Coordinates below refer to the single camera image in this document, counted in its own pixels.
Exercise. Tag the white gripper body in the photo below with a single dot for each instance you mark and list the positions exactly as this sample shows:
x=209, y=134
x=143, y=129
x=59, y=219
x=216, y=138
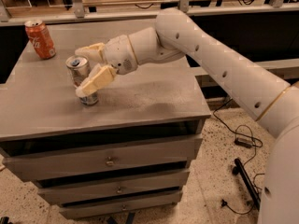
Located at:
x=120, y=57

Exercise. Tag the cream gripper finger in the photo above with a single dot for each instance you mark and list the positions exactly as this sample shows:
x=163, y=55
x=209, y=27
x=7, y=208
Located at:
x=92, y=52
x=99, y=77

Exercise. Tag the silver blue redbull can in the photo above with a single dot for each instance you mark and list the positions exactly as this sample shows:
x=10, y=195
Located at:
x=81, y=78

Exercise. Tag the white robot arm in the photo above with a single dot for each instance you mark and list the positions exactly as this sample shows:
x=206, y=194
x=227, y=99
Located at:
x=268, y=99

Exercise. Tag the orange coke can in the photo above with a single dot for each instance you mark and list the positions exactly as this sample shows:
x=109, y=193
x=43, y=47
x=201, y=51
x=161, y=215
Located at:
x=39, y=36

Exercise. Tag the grey drawer cabinet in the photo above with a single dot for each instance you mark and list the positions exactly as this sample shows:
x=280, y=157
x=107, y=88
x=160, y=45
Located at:
x=130, y=150

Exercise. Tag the black stand leg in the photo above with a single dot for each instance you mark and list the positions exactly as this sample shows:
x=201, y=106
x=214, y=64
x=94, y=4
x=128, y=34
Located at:
x=240, y=170

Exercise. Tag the metal railing frame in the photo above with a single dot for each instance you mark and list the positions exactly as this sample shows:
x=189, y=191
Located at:
x=17, y=12

